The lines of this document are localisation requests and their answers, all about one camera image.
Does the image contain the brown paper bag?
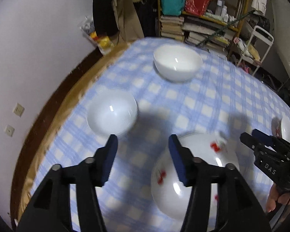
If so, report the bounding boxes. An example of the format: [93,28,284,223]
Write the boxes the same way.
[246,44,261,61]

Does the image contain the white cherry-print plate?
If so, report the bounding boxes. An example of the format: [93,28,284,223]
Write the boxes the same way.
[150,131,240,221]

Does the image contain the black rod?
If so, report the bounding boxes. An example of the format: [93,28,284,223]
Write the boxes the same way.
[198,10,256,47]

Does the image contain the stack of old books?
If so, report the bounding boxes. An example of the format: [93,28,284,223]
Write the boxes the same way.
[159,15,184,42]

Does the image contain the wooden shelf unit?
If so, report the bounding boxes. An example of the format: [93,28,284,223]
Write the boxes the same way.
[156,0,253,56]

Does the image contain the black hanging pants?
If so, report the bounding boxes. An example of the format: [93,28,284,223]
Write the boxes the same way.
[93,0,119,37]

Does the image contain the large plain white bowl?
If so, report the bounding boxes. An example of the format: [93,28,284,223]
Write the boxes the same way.
[153,44,204,83]

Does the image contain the row of white bottles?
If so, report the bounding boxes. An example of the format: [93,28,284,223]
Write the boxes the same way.
[206,0,235,23]

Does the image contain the person's right hand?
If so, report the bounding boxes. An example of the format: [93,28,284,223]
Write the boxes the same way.
[267,184,290,213]

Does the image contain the cream recliner chair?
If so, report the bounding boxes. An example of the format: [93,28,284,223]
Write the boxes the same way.
[268,0,290,90]

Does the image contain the white trolley cart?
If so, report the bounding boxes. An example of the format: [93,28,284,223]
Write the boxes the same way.
[227,25,275,77]

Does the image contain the blue checked tablecloth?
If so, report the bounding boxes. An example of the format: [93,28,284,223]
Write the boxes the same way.
[30,37,290,232]

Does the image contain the black hanging garment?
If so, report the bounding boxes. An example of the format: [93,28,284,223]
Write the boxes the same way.
[135,0,160,38]

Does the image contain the red patterned bag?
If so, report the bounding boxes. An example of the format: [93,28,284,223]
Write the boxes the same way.
[185,0,216,16]

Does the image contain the stacks of books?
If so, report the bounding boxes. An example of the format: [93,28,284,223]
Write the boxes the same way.
[182,17,235,53]

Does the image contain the yellow plastic bag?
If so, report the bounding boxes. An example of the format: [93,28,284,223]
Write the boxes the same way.
[90,31,114,55]

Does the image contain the white and blue plastic bag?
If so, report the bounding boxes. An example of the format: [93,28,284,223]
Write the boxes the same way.
[81,16,97,36]

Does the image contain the beige hanging coat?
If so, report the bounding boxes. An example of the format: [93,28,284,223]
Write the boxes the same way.
[113,0,144,42]

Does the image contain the small red-patterned bowl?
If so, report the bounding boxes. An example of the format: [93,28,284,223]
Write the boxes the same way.
[271,115,290,141]
[87,89,138,138]

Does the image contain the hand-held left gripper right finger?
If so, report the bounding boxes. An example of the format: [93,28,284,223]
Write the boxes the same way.
[168,134,272,232]

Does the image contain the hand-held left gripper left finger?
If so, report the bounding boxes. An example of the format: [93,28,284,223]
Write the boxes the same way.
[16,134,118,232]

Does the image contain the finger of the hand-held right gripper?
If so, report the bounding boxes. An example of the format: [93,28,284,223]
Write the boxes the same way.
[252,129,281,146]
[240,132,264,153]

